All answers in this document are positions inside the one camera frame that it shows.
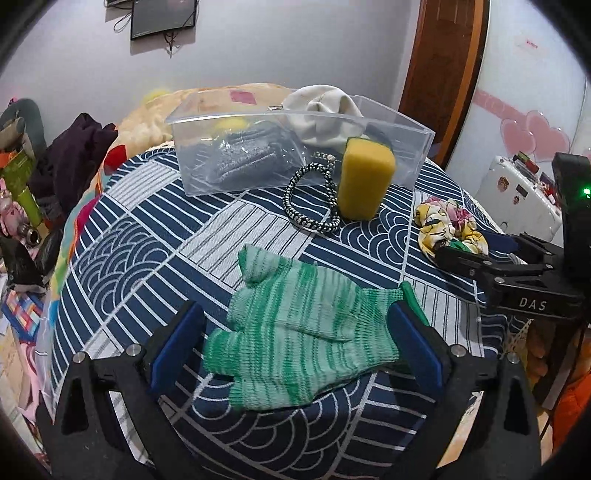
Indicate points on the yellow floral blanket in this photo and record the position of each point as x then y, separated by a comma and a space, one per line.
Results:
143, 122

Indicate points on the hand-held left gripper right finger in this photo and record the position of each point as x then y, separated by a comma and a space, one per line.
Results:
415, 341

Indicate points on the black plastic bag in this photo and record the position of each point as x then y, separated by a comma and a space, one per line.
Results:
23, 263

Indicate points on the green knitted glove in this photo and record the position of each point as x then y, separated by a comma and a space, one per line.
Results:
300, 295
286, 369

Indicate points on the white suitcase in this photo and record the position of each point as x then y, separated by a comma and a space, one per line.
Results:
517, 203

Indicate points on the person's right hand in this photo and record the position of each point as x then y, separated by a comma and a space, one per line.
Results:
538, 355

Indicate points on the brown wooden door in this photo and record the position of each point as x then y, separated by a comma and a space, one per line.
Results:
438, 69

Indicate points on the blue patterned bed cover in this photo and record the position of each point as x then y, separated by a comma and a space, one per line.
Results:
152, 240

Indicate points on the yellow sponge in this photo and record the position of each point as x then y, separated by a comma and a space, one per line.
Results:
362, 180

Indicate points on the floral fabric scrunchie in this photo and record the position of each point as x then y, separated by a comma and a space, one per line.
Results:
438, 226

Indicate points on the clear plastic box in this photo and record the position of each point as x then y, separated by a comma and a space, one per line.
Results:
217, 152

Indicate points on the pink heart decoration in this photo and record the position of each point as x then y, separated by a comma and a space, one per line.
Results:
535, 134

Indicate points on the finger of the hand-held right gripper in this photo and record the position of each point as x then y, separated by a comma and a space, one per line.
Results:
466, 263
503, 242

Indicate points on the dark glittery cloth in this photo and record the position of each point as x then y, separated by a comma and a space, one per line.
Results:
244, 154

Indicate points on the green bottle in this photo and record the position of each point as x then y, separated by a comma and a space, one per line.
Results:
21, 184

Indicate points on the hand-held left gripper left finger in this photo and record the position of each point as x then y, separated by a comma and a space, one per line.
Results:
178, 341

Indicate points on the black wall monitor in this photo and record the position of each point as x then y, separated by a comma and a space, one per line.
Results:
161, 16

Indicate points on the dark purple clothing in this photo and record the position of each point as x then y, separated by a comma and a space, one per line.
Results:
78, 157

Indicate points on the white knit hat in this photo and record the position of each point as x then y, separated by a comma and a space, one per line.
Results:
323, 110

